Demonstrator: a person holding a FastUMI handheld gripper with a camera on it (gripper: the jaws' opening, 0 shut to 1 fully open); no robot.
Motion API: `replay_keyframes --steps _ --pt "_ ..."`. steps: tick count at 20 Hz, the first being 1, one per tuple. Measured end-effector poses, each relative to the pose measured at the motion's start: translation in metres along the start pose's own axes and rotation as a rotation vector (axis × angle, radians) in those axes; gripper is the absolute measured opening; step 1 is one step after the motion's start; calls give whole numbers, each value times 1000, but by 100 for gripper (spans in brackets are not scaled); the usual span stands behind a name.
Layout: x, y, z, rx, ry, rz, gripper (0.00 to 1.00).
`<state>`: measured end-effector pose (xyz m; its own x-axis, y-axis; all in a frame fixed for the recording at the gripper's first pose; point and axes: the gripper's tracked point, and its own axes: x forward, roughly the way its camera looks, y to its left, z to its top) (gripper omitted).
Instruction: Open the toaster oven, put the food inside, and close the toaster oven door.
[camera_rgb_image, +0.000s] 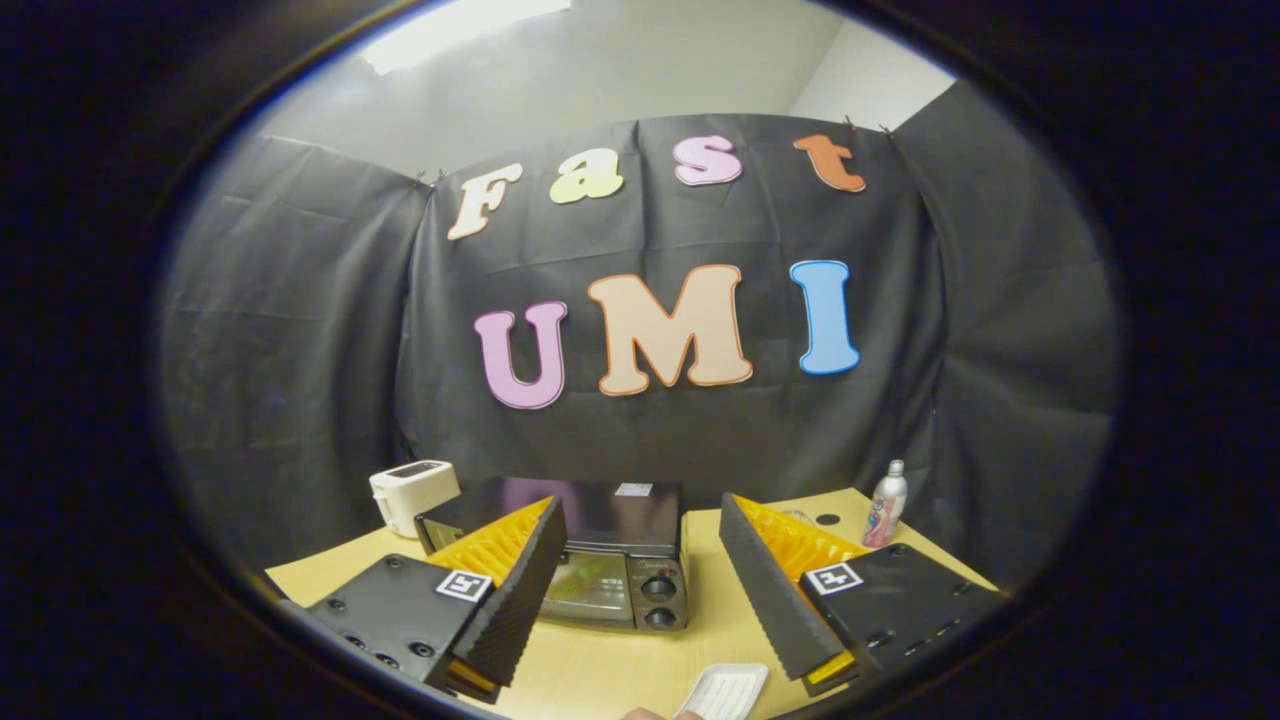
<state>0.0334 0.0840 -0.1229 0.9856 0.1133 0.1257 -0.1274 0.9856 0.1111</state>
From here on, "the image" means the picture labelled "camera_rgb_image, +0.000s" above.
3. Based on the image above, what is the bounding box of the pink and white bottle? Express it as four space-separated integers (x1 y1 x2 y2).
862 459 909 549

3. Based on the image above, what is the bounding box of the black toaster oven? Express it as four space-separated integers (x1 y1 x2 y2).
414 476 691 632

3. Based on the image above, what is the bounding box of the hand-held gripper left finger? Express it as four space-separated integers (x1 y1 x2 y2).
300 495 569 706

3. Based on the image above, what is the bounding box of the white ribbed plate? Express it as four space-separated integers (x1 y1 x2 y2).
674 662 771 720

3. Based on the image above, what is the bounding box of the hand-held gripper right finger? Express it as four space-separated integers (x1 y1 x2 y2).
718 492 1009 698

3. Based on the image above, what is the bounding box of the black backdrop cloth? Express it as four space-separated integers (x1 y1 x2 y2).
158 78 1121 591

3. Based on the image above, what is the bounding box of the white toaster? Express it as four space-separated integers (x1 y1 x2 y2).
369 459 463 539

